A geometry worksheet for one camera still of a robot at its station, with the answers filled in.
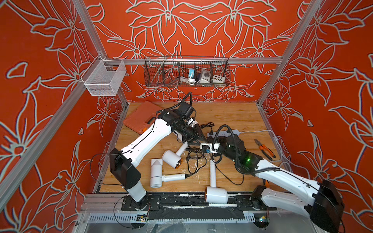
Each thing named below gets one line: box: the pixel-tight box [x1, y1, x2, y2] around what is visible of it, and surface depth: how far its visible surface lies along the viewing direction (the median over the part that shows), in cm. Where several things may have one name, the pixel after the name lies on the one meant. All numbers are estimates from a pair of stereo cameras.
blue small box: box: [188, 68, 195, 79], surface depth 85 cm
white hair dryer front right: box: [204, 159, 228, 204], surface depth 73 cm
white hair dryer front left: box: [150, 158, 190, 188], surface depth 81 cm
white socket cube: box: [212, 74, 226, 84], surface depth 96 cm
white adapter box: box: [199, 69, 211, 84], surface depth 93 cm
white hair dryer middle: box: [162, 141, 189, 169], surface depth 87 cm
